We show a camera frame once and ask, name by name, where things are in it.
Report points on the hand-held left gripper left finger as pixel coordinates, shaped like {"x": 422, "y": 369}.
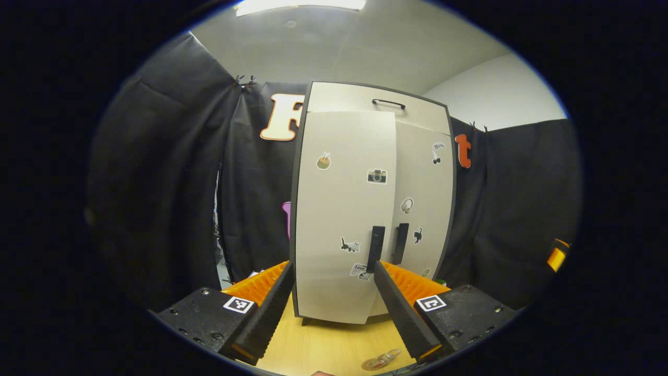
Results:
{"x": 261, "y": 321}

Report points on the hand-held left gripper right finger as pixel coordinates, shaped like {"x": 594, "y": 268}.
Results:
{"x": 402, "y": 316}

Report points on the white cabinet door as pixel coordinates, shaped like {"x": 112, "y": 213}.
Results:
{"x": 339, "y": 209}
{"x": 425, "y": 183}

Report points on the white cabinet drawer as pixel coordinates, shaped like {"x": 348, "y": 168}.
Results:
{"x": 339, "y": 96}

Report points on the ceiling light panel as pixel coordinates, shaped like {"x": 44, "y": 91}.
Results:
{"x": 297, "y": 5}

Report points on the clear glass bottle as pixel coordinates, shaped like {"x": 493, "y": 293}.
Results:
{"x": 386, "y": 357}

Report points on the white and grey cabinet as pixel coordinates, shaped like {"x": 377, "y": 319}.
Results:
{"x": 302, "y": 156}

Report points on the round brown coaster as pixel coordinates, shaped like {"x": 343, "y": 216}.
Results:
{"x": 368, "y": 365}

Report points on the black backdrop cloth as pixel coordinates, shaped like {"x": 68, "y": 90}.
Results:
{"x": 167, "y": 183}

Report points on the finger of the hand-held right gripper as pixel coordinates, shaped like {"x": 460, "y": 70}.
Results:
{"x": 556, "y": 258}

